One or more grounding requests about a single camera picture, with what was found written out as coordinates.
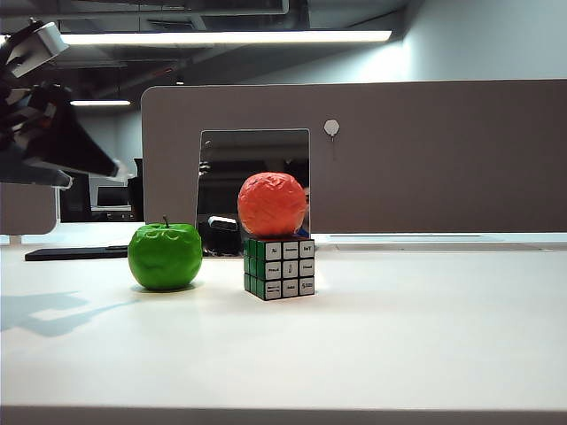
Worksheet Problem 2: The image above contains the black office chair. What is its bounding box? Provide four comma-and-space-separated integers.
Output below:
59, 176, 94, 223

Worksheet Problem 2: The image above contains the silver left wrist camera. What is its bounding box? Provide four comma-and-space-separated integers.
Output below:
6, 20, 71, 80

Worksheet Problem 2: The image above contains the rectangular frameless mirror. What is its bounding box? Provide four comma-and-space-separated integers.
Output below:
195, 128, 312, 259

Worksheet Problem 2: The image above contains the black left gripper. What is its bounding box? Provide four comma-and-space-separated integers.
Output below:
0, 51, 120, 189

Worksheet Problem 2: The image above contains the long ceiling light strip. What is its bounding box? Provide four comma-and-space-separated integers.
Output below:
61, 29, 393, 45

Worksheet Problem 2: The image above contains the wide brown desk partition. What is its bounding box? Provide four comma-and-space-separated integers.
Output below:
141, 79, 567, 236

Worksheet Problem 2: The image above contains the dark laptop screen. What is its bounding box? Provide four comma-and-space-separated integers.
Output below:
90, 185, 133, 209

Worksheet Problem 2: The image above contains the narrow brown desk partition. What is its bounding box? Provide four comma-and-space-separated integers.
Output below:
0, 182, 60, 236

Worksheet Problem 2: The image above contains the green toy apple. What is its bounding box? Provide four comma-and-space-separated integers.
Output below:
127, 215, 204, 292

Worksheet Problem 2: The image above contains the Rubik's cube with printed words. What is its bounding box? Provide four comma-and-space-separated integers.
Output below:
243, 234, 316, 302

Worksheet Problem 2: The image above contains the black smartphone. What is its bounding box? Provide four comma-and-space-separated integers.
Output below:
25, 245, 129, 262

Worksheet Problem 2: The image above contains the orange toy fruit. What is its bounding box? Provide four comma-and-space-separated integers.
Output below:
237, 171, 308, 236

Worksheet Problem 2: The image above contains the short ceiling light strip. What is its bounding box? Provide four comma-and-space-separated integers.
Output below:
69, 99, 132, 107

